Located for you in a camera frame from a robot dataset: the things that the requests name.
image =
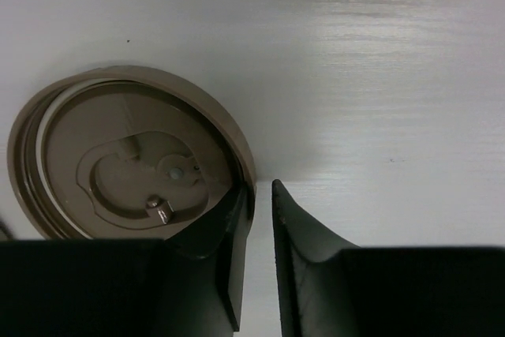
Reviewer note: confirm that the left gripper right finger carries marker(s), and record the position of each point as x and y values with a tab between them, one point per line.
330	287

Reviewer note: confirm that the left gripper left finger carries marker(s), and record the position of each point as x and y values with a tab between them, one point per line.
188	285

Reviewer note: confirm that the brown round lid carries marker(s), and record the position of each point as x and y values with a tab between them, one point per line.
126	152

